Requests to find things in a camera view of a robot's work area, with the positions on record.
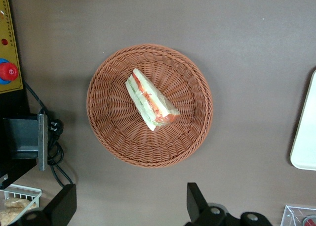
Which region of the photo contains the white wire rack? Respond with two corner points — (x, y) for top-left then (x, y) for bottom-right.
(0, 183), (43, 226)

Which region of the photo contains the round brown wicker basket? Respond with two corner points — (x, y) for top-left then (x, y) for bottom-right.
(86, 43), (213, 169)

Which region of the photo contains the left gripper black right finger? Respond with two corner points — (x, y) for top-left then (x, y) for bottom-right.
(185, 182), (241, 226)

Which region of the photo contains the black power cable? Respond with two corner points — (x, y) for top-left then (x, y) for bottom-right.
(23, 80), (74, 187)

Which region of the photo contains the red emergency stop button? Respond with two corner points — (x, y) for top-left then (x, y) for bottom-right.
(0, 58), (19, 85)

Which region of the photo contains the clear acrylic bottle stand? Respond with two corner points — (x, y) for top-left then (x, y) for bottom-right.
(281, 205), (316, 226)

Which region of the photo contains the clear bag of fried snacks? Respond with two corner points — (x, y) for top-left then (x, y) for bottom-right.
(0, 197), (38, 226)

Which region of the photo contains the triangle sandwich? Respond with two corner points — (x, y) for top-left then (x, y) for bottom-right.
(125, 68), (181, 132)

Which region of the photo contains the cream plastic tray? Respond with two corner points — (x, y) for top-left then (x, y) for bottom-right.
(289, 68), (316, 172)

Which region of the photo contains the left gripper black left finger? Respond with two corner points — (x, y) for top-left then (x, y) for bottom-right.
(21, 183), (78, 226)

